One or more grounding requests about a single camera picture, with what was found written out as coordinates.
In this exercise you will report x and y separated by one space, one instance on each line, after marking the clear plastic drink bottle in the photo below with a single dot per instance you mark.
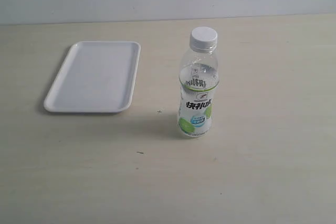
199 78

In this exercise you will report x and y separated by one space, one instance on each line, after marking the white bottle cap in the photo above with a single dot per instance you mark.
203 38

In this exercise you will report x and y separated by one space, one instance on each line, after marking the white rectangular plastic tray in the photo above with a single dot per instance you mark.
95 77

